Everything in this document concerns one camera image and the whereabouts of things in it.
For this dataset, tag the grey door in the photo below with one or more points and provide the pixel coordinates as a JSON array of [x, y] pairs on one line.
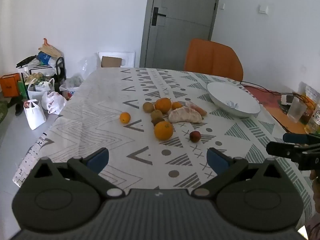
[[180, 35]]

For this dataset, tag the translucent bag with blue print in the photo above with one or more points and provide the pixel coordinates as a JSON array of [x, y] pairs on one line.
[[72, 86]]

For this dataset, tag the clear plastic bag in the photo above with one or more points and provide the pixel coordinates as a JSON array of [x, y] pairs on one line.
[[87, 66]]

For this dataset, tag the white foam board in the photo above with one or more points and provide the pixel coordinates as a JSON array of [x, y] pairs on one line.
[[128, 57]]

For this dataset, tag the person's right hand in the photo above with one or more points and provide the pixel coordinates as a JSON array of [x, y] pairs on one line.
[[315, 175]]

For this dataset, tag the white power strip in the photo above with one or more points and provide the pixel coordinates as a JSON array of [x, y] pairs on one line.
[[287, 99]]

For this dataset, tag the brown kiwi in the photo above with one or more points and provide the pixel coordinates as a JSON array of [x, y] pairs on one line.
[[148, 107], [157, 122], [156, 114]]

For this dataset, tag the peeled pomelo piece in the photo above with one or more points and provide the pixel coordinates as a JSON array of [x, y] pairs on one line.
[[185, 115]]

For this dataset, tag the large orange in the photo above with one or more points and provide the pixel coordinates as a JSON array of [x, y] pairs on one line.
[[163, 130], [163, 105]]

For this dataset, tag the green box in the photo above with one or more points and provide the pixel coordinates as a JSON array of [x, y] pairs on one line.
[[22, 90]]

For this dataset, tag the white bowl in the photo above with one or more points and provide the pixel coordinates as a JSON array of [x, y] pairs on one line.
[[225, 92]]

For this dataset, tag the white bag with groceries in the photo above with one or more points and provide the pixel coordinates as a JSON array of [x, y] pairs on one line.
[[40, 90]]

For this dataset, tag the tan paper bag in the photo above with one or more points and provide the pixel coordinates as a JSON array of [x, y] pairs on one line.
[[50, 48]]

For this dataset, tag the white bag with red print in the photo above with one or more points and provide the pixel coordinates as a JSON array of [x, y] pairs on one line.
[[53, 102]]

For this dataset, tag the orange box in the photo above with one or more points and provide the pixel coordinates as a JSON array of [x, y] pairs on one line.
[[9, 85]]

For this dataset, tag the patterned white tablecloth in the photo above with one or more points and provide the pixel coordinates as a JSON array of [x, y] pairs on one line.
[[100, 105]]

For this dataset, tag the drink bottle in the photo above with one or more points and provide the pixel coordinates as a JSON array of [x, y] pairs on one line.
[[313, 120]]

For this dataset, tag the dark red plum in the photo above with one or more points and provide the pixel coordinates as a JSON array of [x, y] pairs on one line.
[[195, 136]]

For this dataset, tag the blue packet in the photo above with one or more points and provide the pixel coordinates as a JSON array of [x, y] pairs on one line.
[[45, 58]]

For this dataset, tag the clear snack packet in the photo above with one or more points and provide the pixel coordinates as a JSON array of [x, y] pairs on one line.
[[311, 90]]

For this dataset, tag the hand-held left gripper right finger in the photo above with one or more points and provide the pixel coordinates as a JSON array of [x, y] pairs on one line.
[[216, 160]]

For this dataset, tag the plain white plastic bag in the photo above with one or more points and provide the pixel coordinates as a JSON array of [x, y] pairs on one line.
[[35, 116]]

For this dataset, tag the orange chair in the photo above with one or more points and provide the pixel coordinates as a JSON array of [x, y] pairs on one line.
[[212, 60]]

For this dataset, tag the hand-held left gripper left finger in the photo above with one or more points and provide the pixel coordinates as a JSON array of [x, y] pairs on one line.
[[98, 158]]

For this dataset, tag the brown cardboard box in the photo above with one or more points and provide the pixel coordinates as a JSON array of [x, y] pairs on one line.
[[111, 62]]

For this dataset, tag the black storage rack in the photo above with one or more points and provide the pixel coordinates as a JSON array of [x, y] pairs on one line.
[[60, 67]]

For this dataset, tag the small tangerine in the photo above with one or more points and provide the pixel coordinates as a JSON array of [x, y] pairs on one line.
[[125, 117], [177, 105]]

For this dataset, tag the clear plastic cup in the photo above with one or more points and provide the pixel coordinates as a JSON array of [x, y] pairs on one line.
[[296, 110]]

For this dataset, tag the black shoes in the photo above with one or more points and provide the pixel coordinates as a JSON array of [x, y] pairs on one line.
[[17, 106]]

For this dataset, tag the black flat item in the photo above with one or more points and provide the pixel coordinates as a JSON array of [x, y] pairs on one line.
[[26, 61]]

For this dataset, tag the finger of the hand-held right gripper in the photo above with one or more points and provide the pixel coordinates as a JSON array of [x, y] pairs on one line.
[[280, 148], [292, 137]]

